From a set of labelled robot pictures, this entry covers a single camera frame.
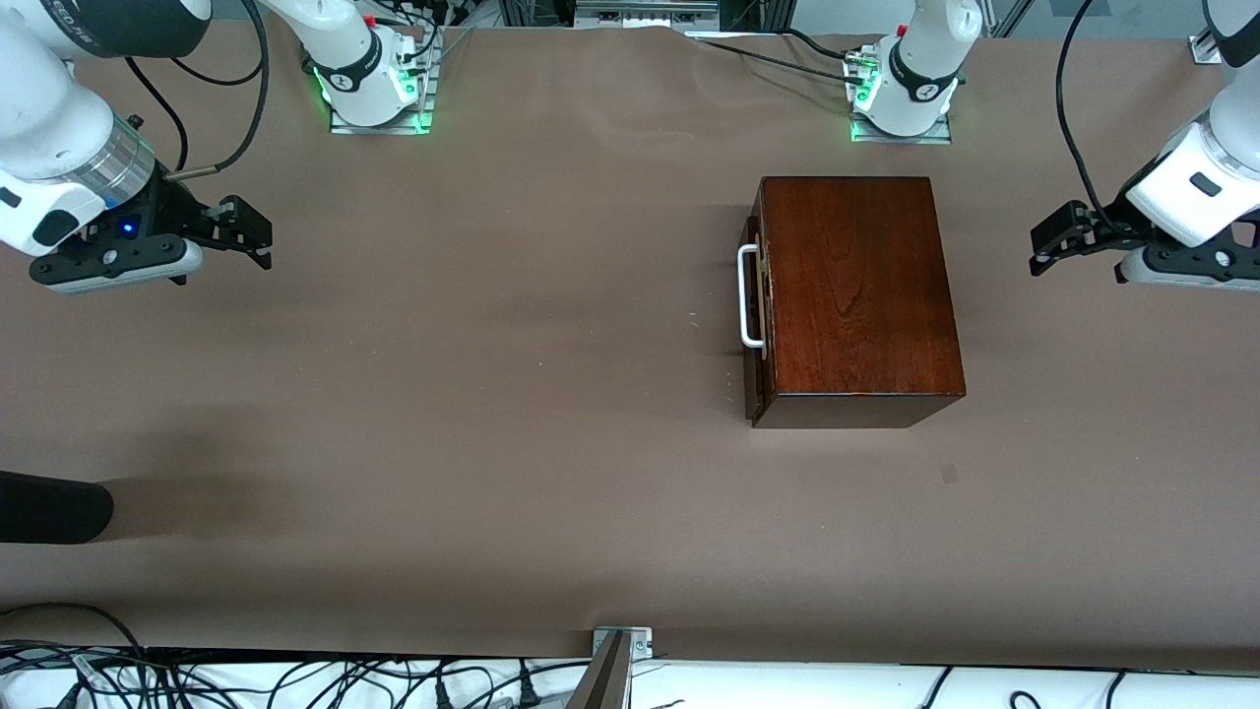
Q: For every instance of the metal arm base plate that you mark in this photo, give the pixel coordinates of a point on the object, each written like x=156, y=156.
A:
x=379, y=129
x=901, y=139

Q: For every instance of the dark brown wooden cabinet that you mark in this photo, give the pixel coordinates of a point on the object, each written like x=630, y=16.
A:
x=856, y=286

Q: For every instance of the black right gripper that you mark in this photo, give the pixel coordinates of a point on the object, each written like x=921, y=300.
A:
x=169, y=211

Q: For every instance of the aluminium corner bracket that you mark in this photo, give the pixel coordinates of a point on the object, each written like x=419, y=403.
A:
x=1201, y=49

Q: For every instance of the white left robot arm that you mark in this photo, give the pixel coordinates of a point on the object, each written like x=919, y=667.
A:
x=925, y=59

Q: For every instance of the black ribbed cylinder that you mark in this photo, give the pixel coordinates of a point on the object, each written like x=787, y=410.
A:
x=49, y=507

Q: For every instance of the metal equipment frame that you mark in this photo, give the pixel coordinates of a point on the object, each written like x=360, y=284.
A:
x=645, y=15

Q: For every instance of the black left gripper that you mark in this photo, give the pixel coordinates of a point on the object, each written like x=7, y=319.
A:
x=1109, y=223

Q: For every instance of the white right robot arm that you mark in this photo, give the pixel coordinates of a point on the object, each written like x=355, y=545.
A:
x=49, y=118

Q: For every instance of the brown table cover sheet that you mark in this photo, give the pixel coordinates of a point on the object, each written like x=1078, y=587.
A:
x=492, y=295

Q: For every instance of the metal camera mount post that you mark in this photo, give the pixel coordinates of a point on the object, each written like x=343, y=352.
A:
x=605, y=679

